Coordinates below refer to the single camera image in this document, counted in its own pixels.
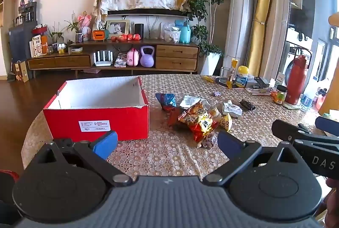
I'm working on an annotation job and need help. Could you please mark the green coaster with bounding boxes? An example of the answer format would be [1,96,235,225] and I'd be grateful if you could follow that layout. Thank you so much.
[282,101,301,110]

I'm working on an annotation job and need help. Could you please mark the small yellow snack packet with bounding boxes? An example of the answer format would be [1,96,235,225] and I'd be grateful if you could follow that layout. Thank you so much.
[221,113,233,131]

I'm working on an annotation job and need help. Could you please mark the clear plastic bottle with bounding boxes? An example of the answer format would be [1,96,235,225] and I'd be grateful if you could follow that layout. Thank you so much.
[302,85,319,110]

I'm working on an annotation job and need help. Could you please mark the gold floral tablecloth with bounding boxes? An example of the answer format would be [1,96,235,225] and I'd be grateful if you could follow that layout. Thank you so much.
[21,74,339,184]

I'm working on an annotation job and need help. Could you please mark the red thermos bottle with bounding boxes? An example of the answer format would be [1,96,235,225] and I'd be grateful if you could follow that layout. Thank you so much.
[285,55,309,106]

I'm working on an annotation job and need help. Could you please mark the clear plastic bag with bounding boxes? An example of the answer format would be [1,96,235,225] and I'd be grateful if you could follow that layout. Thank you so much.
[161,22,182,43]

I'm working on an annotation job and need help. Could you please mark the white silver foil packet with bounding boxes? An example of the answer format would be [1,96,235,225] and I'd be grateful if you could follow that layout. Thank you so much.
[180,96,210,108]

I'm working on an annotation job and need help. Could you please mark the white card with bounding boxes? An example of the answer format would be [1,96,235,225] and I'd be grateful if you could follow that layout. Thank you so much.
[275,72,286,87]

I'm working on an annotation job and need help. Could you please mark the clear drinking glass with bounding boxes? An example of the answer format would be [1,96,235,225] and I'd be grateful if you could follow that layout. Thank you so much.
[219,66,233,86]

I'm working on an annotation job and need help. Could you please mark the orange radio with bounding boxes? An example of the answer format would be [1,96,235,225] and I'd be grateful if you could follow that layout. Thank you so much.
[92,29,109,41]

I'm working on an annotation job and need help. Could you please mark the black box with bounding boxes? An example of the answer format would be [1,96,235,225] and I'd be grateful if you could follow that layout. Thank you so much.
[255,77,271,88]

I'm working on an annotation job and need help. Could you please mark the white router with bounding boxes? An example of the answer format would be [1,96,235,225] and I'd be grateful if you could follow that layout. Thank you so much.
[93,50,114,67]

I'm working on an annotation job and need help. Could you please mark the pink plush toy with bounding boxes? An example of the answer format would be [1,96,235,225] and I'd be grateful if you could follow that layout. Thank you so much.
[79,14,93,41]

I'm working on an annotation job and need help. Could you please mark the grey box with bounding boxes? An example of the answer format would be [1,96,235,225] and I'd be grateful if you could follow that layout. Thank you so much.
[246,76,261,88]

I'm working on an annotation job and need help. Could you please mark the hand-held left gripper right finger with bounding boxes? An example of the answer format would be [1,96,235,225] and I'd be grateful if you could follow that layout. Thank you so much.
[202,130,302,187]

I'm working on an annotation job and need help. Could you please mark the dark round coaster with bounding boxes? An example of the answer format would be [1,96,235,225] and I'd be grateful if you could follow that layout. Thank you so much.
[215,77,239,89]

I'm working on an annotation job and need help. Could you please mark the person's right hand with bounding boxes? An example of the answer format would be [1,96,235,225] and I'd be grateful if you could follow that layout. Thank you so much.
[326,177,339,228]

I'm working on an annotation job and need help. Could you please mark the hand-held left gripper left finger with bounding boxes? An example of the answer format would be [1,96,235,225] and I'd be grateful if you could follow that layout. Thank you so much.
[34,131,133,187]

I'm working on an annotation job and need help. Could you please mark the brown paper bag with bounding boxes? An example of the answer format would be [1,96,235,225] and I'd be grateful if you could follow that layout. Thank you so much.
[14,61,29,83]

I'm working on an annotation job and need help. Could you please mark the television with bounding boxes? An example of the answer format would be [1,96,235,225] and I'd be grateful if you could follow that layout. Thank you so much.
[107,8,186,17]

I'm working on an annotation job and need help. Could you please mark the pink small suitcase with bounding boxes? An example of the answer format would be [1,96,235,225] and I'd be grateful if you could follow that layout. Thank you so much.
[126,48,140,67]

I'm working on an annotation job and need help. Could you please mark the yellow curtain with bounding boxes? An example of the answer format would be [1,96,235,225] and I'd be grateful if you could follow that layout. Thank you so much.
[246,0,275,76]

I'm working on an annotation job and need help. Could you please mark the purple kettlebell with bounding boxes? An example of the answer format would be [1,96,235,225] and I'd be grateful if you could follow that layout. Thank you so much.
[140,46,156,68]

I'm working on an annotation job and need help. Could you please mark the red bowl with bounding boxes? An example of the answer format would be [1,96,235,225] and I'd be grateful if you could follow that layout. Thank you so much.
[32,24,48,35]

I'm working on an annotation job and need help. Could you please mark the paper notebook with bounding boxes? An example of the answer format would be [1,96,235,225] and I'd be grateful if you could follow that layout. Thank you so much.
[245,87,271,94]

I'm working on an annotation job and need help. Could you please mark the white standing air conditioner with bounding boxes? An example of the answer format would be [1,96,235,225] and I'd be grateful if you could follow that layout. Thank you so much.
[224,0,256,70]

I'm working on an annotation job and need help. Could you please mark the tan wooden chair back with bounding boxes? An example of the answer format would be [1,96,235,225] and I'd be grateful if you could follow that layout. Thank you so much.
[318,12,339,117]

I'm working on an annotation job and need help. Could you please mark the white planter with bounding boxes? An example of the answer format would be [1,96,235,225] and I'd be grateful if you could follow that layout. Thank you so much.
[201,53,222,76]

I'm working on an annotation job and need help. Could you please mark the yellow foil sachet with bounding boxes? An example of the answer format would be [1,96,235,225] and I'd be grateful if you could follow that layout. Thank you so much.
[228,59,239,90]

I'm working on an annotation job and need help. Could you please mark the red cardboard box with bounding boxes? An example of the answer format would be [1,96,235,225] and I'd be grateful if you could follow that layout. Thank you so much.
[43,76,149,142]

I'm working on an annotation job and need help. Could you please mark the yellow-capped vitamin bottle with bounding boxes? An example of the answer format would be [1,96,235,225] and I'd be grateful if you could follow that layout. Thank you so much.
[235,66,250,88]

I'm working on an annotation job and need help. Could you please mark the white printed box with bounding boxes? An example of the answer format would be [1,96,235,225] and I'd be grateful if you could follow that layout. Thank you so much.
[29,35,43,57]

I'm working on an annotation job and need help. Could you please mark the black-lidded jar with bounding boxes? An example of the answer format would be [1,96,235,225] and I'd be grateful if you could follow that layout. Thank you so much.
[273,85,288,104]

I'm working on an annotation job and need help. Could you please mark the large orange snack bag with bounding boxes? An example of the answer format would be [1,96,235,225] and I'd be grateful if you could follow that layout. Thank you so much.
[178,102,222,143]

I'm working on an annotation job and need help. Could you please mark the black snack packet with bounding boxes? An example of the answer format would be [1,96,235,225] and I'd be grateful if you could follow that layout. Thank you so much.
[239,99,256,112]

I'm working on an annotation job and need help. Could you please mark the washing machine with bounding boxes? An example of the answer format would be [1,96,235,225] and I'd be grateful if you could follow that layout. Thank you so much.
[281,43,313,79]

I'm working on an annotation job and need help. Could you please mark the blue chip bag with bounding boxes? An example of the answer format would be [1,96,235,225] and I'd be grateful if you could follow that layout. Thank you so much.
[155,93,177,111]

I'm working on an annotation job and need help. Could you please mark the wooden TV cabinet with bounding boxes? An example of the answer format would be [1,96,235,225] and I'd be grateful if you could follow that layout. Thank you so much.
[26,41,200,78]

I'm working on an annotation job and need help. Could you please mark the small wrapped candies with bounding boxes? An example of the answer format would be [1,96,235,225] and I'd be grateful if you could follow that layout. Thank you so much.
[197,135,218,149]

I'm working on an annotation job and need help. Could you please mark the stack of magazines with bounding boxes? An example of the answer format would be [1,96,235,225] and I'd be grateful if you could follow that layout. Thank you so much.
[114,53,128,68]

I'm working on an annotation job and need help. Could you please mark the plant in vase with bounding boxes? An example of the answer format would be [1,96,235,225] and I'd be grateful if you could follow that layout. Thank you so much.
[65,12,86,43]

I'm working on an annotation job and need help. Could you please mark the teal bottle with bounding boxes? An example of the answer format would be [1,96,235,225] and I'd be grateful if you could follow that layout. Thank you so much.
[179,19,192,44]

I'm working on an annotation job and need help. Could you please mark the small green plant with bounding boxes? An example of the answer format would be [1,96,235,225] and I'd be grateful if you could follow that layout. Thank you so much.
[48,23,65,45]

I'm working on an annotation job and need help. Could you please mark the black speaker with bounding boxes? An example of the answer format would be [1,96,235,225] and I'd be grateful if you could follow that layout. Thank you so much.
[134,23,144,39]

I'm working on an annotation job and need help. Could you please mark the photo frame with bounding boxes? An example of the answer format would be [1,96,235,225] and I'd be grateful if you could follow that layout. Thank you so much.
[106,19,131,40]

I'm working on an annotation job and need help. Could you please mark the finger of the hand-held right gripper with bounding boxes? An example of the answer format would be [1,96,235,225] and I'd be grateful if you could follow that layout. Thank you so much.
[271,119,322,144]
[315,116,339,136]

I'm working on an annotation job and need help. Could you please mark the white drink pouch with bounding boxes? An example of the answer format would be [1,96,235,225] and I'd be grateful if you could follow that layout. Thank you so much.
[222,101,243,118]

